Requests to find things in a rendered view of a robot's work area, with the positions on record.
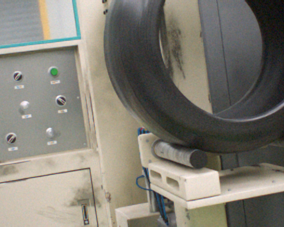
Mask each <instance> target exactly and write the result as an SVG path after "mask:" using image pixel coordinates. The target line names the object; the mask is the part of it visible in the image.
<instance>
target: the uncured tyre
mask: <svg viewBox="0 0 284 227"><path fill-rule="evenodd" d="M165 1H166V0H112V1H111V4H110V6H109V9H108V14H107V17H106V21H105V26H104V36H103V49H104V58H105V64H106V67H107V70H108V76H109V78H110V81H111V83H112V85H113V88H114V90H115V92H116V94H117V96H118V97H119V99H120V101H121V103H122V104H123V106H124V107H125V109H126V110H127V111H128V112H129V113H130V114H131V116H132V117H133V118H134V119H136V121H137V122H138V123H139V124H141V125H142V126H143V127H144V128H145V129H147V130H148V131H150V132H151V133H153V134H154V135H156V136H158V137H159V138H161V139H163V140H165V141H168V142H171V143H173V144H176V145H180V146H187V147H189V148H194V149H198V150H201V151H204V152H212V153H239V152H247V151H251V150H255V149H258V148H261V147H262V146H266V145H268V144H270V143H272V142H274V141H277V140H278V139H279V138H281V137H283V136H284V0H245V2H246V3H247V4H248V5H249V6H250V9H251V10H252V12H253V14H254V15H255V17H256V20H257V23H258V25H259V28H260V31H261V36H262V60H261V65H260V68H259V72H258V73H257V76H256V79H255V81H254V83H253V84H252V86H251V88H250V89H249V90H248V91H247V93H246V94H245V95H244V96H243V97H242V98H241V99H240V100H239V101H238V102H236V103H235V104H234V105H233V106H231V107H229V108H227V109H225V110H223V111H222V112H218V113H215V114H211V113H210V112H206V111H204V110H202V109H201V108H200V107H197V106H196V105H195V104H194V103H192V102H191V101H189V100H188V98H187V97H186V96H185V95H183V94H182V92H181V91H180V90H179V89H178V88H177V86H176V85H175V84H174V82H173V81H172V79H171V77H170V75H169V73H168V71H167V69H166V67H165V64H164V61H163V58H162V54H161V49H160V18H161V13H162V10H163V7H164V4H165Z"/></svg>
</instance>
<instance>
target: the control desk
mask: <svg viewBox="0 0 284 227"><path fill-rule="evenodd" d="M96 148H98V146H97V140H96V130H95V123H94V116H93V109H92V105H91V95H90V88H89V81H88V74H87V67H86V63H85V53H84V46H83V40H80V39H78V40H73V41H65V42H57V43H49V44H36V45H28V46H20V47H15V48H7V49H0V227H109V224H108V214H107V207H106V203H105V196H104V189H103V182H102V172H101V165H100V158H99V154H98V151H97V150H96Z"/></svg>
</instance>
